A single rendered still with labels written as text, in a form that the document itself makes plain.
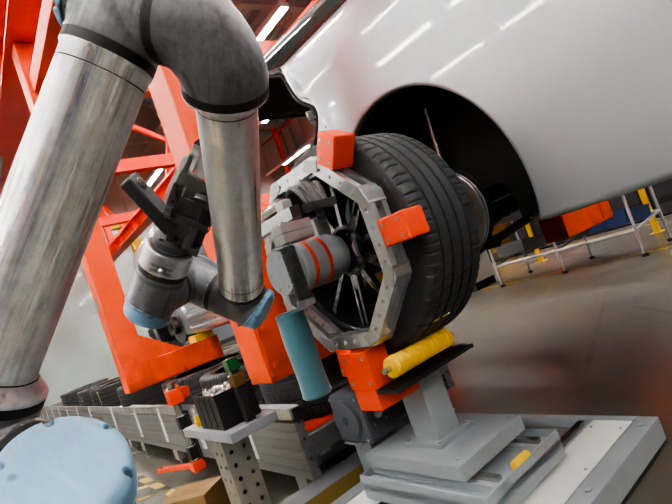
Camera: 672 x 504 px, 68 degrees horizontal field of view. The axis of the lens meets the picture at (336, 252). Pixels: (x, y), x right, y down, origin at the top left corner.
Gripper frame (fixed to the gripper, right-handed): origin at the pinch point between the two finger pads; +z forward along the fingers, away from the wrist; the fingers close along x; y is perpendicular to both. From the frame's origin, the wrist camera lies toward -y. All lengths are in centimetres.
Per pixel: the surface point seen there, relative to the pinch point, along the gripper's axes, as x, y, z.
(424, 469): -11, 85, -65
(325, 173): -41, 31, -5
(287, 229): -20.6, 24.2, -16.2
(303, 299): -13.1, 32.9, -28.1
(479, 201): -62, 85, 2
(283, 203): -25.1, 21.5, -12.0
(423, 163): -41, 54, 8
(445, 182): -38, 61, 6
